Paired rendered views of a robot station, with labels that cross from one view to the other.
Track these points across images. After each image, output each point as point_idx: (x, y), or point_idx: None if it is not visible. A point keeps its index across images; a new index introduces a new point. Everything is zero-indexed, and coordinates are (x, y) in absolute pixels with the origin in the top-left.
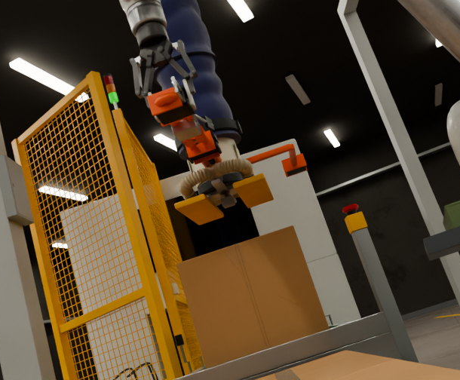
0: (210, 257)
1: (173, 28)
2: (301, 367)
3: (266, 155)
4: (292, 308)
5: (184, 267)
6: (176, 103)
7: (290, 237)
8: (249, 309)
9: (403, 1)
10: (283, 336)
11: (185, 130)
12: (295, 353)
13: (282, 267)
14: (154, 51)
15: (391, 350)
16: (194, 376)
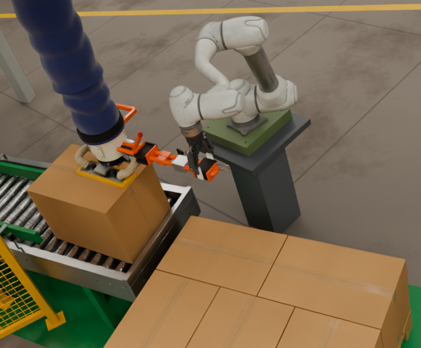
0: (120, 199)
1: (89, 59)
2: (195, 237)
3: (126, 121)
4: (157, 204)
5: (110, 213)
6: None
7: (150, 168)
8: (141, 216)
9: (252, 65)
10: (155, 220)
11: None
12: (168, 227)
13: (150, 186)
14: (198, 143)
15: (194, 202)
16: (138, 266)
